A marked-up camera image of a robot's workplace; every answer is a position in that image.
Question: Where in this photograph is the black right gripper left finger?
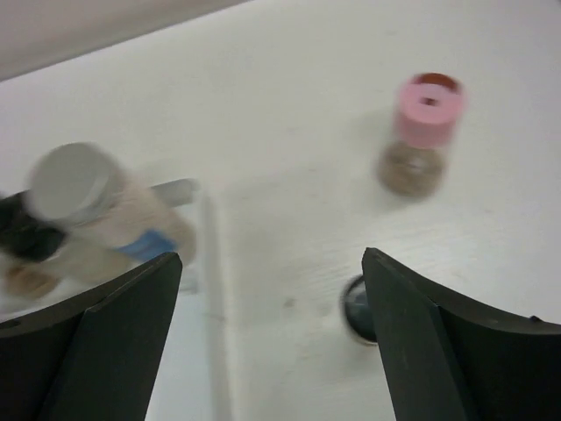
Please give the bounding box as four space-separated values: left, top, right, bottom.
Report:
1 253 182 420

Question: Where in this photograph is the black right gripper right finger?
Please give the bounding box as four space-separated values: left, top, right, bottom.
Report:
362 248 560 421

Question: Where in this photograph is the black flip-lid small jar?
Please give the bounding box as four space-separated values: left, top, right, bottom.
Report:
340 275 378 346

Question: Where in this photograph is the black-cap white powder bottle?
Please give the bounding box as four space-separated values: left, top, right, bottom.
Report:
1 192 67 300

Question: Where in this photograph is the silver-cap blue-label bottle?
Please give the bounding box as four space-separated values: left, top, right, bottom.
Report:
24 143 196 285

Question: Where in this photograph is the pink-cap spice bottle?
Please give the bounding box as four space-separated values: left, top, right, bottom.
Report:
378 73 465 199

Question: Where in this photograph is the white divided organizer tray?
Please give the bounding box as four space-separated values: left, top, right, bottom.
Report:
0 177 229 421

